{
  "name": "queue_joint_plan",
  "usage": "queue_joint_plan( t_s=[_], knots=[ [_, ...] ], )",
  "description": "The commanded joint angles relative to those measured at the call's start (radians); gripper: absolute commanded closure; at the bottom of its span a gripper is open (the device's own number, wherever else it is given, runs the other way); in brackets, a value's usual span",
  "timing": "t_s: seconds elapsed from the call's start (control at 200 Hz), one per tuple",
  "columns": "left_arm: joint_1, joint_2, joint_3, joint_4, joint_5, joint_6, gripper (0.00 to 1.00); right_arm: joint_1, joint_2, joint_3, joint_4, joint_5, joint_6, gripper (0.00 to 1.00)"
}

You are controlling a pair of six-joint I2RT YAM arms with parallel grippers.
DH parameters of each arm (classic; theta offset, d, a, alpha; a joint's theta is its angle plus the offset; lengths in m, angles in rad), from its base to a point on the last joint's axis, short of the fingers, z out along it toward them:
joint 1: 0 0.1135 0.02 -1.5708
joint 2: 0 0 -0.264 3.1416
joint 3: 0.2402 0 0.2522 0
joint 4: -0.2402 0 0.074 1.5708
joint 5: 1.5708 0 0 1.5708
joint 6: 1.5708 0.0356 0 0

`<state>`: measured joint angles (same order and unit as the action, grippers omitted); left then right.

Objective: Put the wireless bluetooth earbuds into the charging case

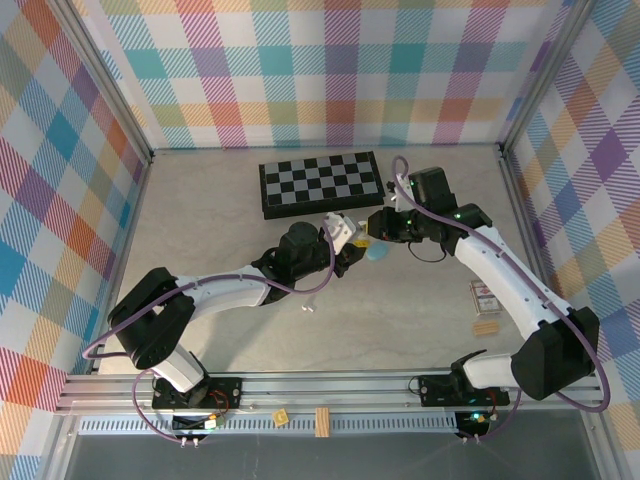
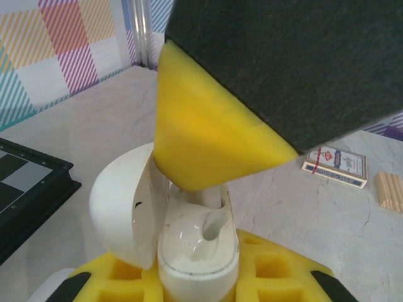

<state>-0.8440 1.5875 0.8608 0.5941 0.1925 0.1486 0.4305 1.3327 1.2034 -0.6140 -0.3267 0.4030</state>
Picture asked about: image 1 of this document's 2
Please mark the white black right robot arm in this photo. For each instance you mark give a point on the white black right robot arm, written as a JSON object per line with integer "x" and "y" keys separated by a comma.
{"x": 500, "y": 270}

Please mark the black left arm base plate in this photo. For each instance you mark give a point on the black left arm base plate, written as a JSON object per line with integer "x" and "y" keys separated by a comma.
{"x": 225, "y": 392}

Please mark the wooden letter cube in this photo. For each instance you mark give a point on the wooden letter cube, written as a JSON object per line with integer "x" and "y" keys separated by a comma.
{"x": 280, "y": 418}

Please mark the blue earbud charging case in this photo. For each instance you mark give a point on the blue earbud charging case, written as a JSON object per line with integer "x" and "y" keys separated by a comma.
{"x": 376, "y": 253}

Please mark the aluminium frame post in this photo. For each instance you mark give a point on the aluminium frame post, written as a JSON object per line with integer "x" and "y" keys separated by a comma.
{"x": 542, "y": 75}
{"x": 103, "y": 75}

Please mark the aluminium table side rail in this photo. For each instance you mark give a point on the aluminium table side rail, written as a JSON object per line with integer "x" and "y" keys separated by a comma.
{"x": 527, "y": 225}
{"x": 131, "y": 225}

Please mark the black controller circuit board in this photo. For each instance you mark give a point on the black controller circuit board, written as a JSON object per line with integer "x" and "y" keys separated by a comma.
{"x": 472, "y": 425}
{"x": 190, "y": 424}

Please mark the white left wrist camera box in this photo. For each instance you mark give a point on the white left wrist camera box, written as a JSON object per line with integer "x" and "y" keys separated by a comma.
{"x": 342, "y": 232}

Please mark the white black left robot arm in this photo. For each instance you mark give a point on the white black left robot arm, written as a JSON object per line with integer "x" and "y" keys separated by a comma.
{"x": 225, "y": 290}

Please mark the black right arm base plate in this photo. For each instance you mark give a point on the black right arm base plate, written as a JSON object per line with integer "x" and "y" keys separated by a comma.
{"x": 435, "y": 390}

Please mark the long aluminium base rail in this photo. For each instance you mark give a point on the long aluminium base rail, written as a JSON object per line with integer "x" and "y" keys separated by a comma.
{"x": 325, "y": 387}

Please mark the striped wooden block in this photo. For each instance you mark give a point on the striped wooden block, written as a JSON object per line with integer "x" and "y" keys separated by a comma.
{"x": 322, "y": 422}
{"x": 486, "y": 329}

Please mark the black folding chessboard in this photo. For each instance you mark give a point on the black folding chessboard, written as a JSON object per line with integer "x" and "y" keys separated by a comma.
{"x": 320, "y": 182}

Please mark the playing card box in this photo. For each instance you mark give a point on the playing card box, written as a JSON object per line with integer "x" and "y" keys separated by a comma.
{"x": 485, "y": 299}

